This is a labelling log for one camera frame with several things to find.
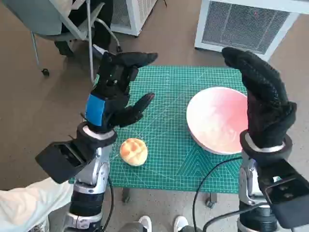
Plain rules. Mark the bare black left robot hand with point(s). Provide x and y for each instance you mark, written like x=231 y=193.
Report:
x=113 y=79

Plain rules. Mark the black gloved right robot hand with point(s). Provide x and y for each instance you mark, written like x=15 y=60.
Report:
x=265 y=101

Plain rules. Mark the pink bowl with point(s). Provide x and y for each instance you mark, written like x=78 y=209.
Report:
x=217 y=116

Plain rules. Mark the round toy bread bun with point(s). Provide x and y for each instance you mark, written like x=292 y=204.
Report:
x=133 y=152

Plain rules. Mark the green cutting mat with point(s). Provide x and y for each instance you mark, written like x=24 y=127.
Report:
x=169 y=96

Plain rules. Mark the small white vented cabinet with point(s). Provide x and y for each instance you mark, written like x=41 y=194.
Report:
x=137 y=14

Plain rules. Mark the large white vented cabinet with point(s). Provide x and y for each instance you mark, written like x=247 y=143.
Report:
x=241 y=24

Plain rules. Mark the grey office chair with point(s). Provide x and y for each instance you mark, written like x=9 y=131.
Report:
x=43 y=19

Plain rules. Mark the black table leg caster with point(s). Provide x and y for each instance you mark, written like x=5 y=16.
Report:
x=211 y=200
x=126 y=194

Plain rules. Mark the white shoe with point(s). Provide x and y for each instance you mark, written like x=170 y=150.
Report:
x=181 y=223
x=145 y=223

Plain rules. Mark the person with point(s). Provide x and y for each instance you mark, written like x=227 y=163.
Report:
x=29 y=200

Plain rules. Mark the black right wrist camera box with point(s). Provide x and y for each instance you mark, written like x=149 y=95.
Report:
x=287 y=193

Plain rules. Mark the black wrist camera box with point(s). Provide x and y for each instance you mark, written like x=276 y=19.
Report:
x=60 y=159
x=287 y=193

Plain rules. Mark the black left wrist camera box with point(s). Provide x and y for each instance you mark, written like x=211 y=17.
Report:
x=60 y=159

